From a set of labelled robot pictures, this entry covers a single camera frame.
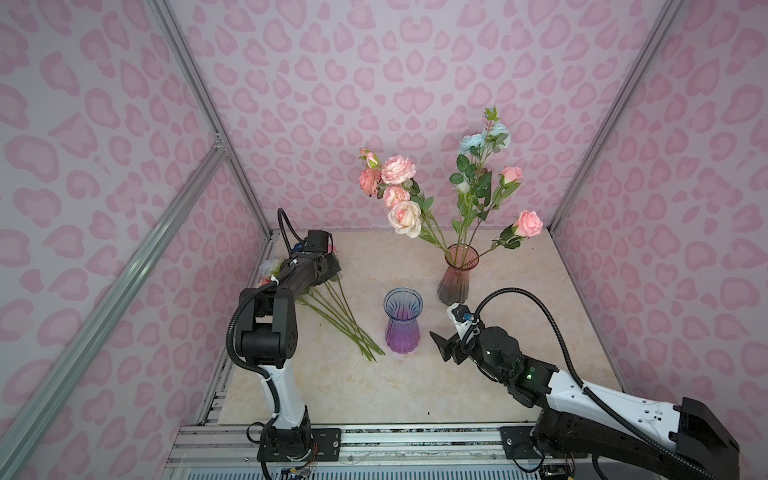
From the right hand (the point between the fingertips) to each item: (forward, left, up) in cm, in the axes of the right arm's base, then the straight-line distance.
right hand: (443, 325), depth 78 cm
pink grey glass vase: (+16, -5, -7) cm, 18 cm away
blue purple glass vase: (+2, +11, +6) cm, 12 cm away
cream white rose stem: (+14, +36, -13) cm, 40 cm away
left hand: (+24, +34, -7) cm, 43 cm away
